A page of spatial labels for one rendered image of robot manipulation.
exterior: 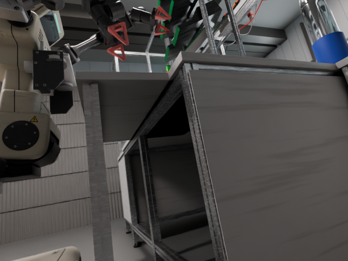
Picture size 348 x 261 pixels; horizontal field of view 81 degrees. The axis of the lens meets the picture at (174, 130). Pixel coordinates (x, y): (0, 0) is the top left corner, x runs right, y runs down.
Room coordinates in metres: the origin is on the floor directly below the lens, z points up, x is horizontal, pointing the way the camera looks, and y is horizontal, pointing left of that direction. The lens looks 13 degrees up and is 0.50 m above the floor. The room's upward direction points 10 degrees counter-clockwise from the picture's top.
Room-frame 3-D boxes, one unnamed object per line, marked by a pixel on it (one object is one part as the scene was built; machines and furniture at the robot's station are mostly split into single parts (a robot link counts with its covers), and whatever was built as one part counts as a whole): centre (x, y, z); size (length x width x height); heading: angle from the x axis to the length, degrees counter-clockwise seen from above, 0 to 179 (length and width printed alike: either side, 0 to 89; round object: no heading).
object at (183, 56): (1.50, -0.42, 0.85); 1.50 x 1.41 x 0.03; 23
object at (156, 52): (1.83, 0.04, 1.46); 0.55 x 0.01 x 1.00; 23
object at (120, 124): (1.09, 0.10, 0.84); 0.90 x 0.70 x 0.03; 21
